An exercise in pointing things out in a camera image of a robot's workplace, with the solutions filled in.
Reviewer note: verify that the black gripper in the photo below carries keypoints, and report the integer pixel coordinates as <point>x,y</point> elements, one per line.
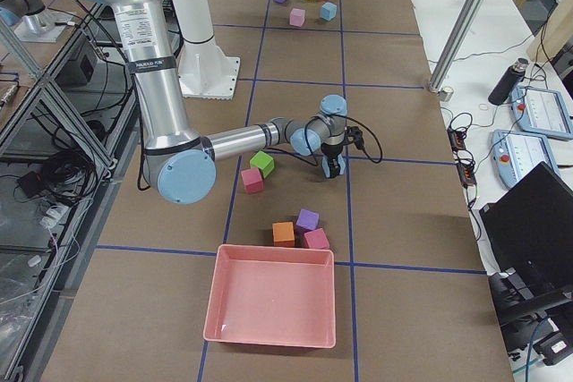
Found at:
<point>330,156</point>

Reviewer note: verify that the light blue foam block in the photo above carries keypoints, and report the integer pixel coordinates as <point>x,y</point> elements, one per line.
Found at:
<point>335,161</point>
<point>328,11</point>

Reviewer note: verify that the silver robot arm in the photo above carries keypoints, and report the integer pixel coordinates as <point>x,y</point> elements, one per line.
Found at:
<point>171,54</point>
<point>32,20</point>

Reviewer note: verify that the purple foam block right side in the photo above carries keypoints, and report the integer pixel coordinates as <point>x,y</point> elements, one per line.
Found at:
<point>307,220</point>

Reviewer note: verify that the pink foam block near tray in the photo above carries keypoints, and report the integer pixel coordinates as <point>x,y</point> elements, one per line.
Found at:
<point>316,239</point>

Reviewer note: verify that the magenta foam block beside green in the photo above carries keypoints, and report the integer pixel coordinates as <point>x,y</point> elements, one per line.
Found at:
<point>252,180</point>

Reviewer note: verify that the orange foam block right side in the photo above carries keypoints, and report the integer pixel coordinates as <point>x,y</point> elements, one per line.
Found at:
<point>283,234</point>

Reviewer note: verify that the small metal cylinder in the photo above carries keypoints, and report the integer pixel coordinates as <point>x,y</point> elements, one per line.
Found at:
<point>445,94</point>

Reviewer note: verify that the pink plastic tray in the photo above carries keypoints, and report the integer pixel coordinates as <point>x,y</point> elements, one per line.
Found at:
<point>272,296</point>

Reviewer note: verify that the lilac pink foam block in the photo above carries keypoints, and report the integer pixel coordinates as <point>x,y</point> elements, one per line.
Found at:
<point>297,17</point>

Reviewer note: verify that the lower teach pendant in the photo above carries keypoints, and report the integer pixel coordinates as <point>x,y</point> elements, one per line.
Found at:
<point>515,154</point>

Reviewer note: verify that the teach pendant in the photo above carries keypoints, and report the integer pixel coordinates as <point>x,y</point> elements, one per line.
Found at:
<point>541,111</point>
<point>515,154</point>

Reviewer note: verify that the black water bottle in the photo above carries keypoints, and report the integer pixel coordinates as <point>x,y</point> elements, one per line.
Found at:
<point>508,81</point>

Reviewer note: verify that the black laptop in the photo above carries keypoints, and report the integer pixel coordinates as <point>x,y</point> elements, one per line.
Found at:
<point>531,225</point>

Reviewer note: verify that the upper teach pendant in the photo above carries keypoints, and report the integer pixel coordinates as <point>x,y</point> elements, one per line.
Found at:
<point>541,111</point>

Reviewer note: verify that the black monitor stand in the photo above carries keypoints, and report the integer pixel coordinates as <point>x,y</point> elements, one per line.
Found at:
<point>513,298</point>

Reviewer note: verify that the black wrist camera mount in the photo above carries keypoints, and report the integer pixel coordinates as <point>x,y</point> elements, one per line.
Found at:
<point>355,136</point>

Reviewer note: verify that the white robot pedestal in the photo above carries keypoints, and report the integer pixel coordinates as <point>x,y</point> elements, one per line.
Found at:
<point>204,70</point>

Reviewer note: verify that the aluminium frame post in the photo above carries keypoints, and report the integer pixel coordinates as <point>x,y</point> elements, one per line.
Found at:
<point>457,36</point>

